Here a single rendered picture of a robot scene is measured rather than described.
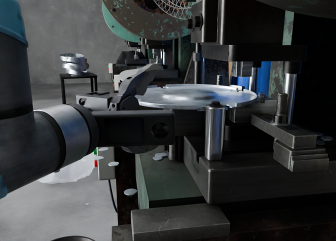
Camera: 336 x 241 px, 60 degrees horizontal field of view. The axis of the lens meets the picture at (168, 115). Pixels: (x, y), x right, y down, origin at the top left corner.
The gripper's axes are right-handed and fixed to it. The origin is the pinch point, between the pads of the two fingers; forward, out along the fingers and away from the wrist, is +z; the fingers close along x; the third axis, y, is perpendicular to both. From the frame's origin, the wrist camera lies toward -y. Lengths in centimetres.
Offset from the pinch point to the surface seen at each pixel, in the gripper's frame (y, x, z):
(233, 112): -10.3, 2.4, 11.8
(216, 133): -11.7, 2.8, -2.6
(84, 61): 220, 8, 210
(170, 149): 1.2, 10.7, 5.9
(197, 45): 33, -11, 96
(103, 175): 28.8, 27.0, 15.7
